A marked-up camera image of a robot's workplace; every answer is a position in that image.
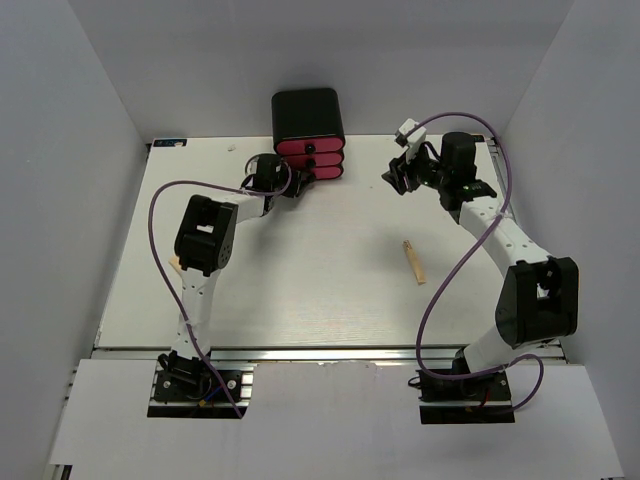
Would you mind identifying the beige foundation bottle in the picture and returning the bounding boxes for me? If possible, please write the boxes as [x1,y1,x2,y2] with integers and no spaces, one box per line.
[169,256,182,274]

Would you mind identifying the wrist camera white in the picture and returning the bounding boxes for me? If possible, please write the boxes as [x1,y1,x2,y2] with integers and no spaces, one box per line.
[244,154,263,176]
[394,118,427,163]

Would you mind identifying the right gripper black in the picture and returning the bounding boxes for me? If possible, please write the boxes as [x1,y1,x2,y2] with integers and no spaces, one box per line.
[382,141,450,196]

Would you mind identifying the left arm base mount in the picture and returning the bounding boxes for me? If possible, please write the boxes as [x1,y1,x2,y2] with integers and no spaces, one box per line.
[147,352,249,419]

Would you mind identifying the left blue table label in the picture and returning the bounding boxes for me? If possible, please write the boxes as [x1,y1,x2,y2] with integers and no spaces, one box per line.
[152,138,187,148]

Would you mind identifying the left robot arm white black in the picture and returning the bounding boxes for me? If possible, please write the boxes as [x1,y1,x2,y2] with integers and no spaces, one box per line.
[162,154,317,399]

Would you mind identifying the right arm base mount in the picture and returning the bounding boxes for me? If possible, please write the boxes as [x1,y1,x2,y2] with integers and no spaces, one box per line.
[407,370,515,425]

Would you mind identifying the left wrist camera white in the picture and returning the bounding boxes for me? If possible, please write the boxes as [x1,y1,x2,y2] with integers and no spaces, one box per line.
[244,154,263,176]

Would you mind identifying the gold concealer tube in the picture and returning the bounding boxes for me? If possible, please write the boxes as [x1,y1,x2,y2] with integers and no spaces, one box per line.
[402,240,427,285]

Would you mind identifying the pink drawer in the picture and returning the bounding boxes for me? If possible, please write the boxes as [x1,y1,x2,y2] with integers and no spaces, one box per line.
[282,151,344,170]
[275,137,345,156]
[302,165,344,182]

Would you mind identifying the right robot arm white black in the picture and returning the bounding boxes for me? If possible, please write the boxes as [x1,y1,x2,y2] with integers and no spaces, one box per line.
[382,128,579,399]

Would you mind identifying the black drawer cabinet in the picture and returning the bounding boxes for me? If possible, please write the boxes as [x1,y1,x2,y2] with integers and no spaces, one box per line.
[271,87,344,145]

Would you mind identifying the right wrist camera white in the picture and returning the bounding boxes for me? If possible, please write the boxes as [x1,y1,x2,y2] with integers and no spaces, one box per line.
[394,118,427,163]

